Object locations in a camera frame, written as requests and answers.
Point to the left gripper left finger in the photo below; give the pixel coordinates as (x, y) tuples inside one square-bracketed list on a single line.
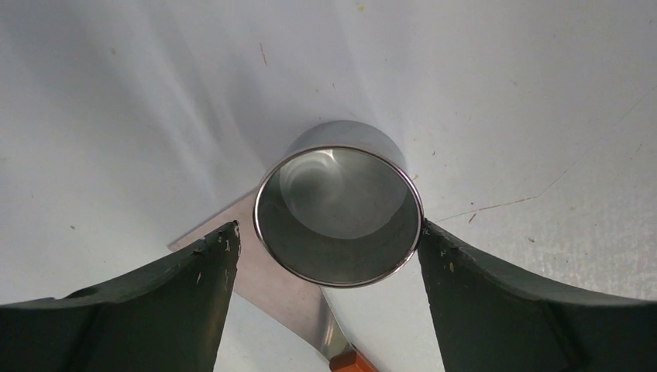
[(165, 316)]

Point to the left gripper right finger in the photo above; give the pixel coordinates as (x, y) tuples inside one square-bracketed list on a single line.
[(491, 315)]

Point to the metal scraper red handle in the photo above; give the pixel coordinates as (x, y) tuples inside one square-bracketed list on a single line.
[(296, 304)]

